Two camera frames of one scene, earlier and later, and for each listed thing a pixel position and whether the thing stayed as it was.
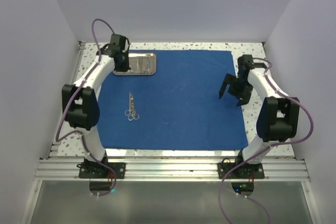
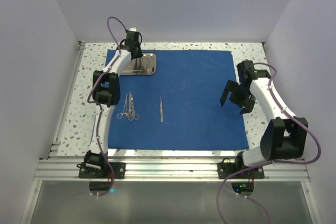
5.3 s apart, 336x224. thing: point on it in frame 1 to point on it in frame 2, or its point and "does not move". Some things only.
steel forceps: x=149 y=70 to x=125 y=112
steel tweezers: x=139 y=63 to x=161 y=110
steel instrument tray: x=141 y=64 does not move
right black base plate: x=247 y=171 does not move
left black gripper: x=126 y=67 to x=139 y=55
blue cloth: x=177 y=107 does not move
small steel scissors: x=132 y=116 does not move
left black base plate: x=97 y=170 does not move
